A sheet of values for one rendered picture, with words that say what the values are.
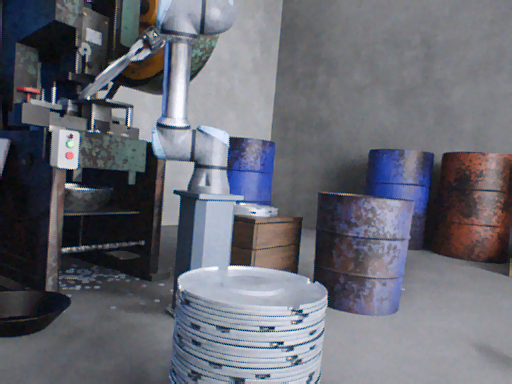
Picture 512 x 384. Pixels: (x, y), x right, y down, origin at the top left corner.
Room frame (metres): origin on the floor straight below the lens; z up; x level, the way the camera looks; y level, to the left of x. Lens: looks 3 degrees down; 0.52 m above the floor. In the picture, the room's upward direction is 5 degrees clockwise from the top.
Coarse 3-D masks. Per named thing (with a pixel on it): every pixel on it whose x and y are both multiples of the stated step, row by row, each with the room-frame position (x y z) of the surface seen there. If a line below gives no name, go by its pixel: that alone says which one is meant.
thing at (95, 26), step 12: (84, 12) 1.79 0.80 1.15; (84, 24) 1.79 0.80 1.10; (96, 24) 1.84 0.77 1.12; (108, 24) 1.89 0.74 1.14; (84, 36) 1.80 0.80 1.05; (96, 36) 1.84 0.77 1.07; (108, 36) 1.89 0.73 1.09; (84, 48) 1.78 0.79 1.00; (96, 48) 1.85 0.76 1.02; (60, 60) 1.84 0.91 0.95; (72, 60) 1.79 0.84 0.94; (84, 60) 1.78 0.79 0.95; (96, 60) 1.82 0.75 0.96; (72, 72) 1.78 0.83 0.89; (84, 72) 1.78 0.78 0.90; (96, 72) 1.82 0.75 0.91
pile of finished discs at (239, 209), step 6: (234, 204) 2.03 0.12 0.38; (240, 204) 1.98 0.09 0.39; (246, 204) 2.10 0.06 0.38; (252, 204) 2.10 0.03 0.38; (234, 210) 1.83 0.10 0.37; (240, 210) 1.82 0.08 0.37; (246, 210) 1.81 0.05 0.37; (252, 210) 1.82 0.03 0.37; (258, 210) 1.92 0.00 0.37; (264, 210) 1.84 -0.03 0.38; (270, 210) 1.86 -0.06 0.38; (276, 210) 1.92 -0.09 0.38
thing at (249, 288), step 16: (192, 272) 0.86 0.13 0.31; (208, 272) 0.88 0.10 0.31; (224, 272) 0.89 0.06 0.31; (240, 272) 0.91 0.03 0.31; (256, 272) 0.92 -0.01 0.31; (272, 272) 0.93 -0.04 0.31; (288, 272) 0.92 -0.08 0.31; (208, 288) 0.76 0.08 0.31; (224, 288) 0.76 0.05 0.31; (240, 288) 0.75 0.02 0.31; (256, 288) 0.76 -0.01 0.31; (272, 288) 0.77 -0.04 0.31; (288, 288) 0.81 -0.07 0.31; (304, 288) 0.82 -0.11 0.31; (320, 288) 0.83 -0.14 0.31; (224, 304) 0.66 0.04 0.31; (240, 304) 0.66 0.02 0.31; (256, 304) 0.68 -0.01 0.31; (272, 304) 0.69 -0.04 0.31; (304, 304) 0.69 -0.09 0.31
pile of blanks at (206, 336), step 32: (192, 320) 0.69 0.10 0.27; (224, 320) 0.66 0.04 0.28; (256, 320) 0.66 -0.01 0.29; (288, 320) 0.67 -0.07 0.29; (320, 320) 0.74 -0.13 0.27; (192, 352) 0.69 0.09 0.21; (224, 352) 0.66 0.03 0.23; (256, 352) 0.65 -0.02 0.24; (288, 352) 0.67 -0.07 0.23; (320, 352) 0.76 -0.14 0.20
